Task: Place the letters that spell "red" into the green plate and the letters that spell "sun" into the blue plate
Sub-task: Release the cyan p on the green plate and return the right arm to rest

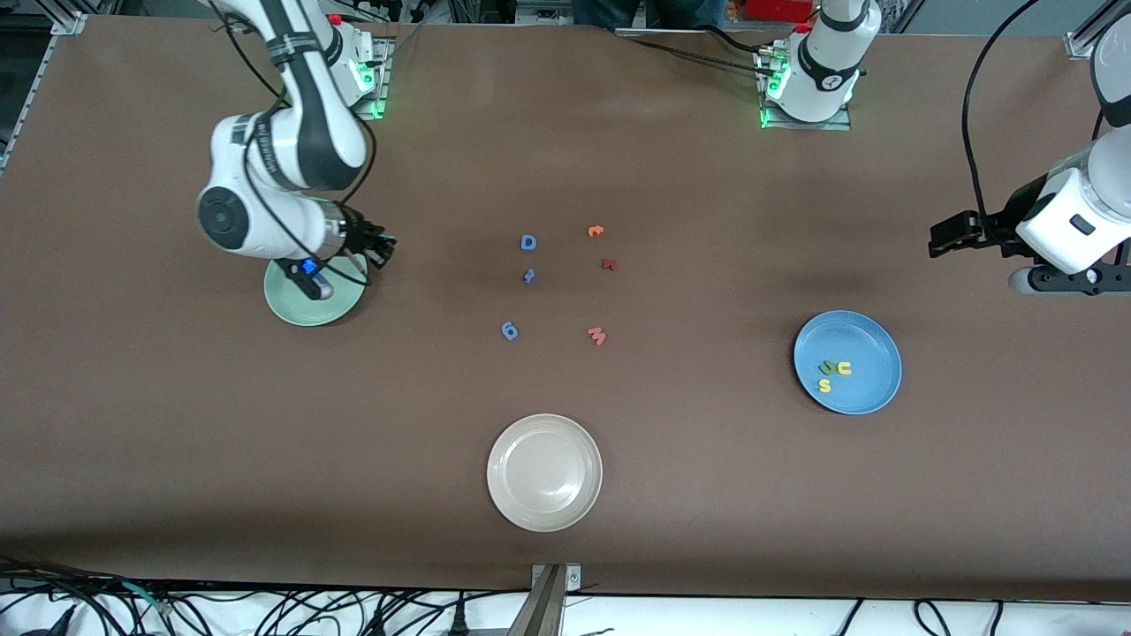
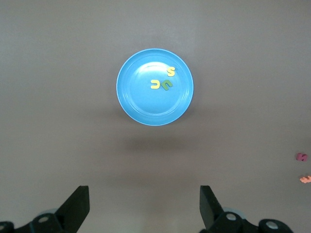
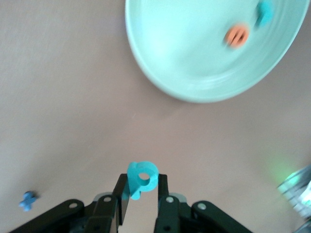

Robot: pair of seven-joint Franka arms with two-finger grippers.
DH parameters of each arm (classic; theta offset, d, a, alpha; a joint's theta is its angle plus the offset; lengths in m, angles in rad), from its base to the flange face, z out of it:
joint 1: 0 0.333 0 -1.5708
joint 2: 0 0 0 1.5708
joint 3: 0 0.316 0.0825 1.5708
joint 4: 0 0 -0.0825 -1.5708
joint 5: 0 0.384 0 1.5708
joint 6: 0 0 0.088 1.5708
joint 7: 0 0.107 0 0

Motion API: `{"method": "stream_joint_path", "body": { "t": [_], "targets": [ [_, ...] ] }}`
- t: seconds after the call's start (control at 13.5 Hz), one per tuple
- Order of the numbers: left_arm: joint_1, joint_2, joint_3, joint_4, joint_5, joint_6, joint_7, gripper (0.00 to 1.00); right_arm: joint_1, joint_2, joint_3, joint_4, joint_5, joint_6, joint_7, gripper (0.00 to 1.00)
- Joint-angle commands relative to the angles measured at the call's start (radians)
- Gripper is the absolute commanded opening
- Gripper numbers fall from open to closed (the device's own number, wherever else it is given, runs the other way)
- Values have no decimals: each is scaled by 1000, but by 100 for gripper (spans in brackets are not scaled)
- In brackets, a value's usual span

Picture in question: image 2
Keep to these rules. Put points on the blue plate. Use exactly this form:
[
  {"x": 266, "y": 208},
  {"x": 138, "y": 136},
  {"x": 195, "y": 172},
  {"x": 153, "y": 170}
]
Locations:
[{"x": 155, "y": 104}]

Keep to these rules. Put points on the yellow foam letter u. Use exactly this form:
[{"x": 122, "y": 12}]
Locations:
[{"x": 159, "y": 84}]

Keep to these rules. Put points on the orange foam letter t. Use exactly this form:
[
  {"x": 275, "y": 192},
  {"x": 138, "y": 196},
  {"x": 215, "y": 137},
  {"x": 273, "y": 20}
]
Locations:
[{"x": 305, "y": 179}]

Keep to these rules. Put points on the yellow foam letter s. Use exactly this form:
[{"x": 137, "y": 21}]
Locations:
[{"x": 171, "y": 71}]

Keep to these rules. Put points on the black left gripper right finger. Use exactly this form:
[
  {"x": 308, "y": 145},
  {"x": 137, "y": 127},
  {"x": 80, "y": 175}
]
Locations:
[{"x": 210, "y": 213}]

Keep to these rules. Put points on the brown table cover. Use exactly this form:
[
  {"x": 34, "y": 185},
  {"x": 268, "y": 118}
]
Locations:
[{"x": 73, "y": 72}]

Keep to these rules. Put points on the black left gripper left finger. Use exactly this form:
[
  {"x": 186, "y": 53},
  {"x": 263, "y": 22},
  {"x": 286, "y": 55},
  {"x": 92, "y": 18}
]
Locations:
[{"x": 73, "y": 213}]

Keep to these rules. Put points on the maroon foam letter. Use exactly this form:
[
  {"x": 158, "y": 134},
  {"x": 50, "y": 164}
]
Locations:
[{"x": 302, "y": 156}]

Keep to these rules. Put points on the green foam letter u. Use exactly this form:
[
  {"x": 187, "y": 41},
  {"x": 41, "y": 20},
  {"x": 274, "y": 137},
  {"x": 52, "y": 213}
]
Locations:
[{"x": 166, "y": 88}]

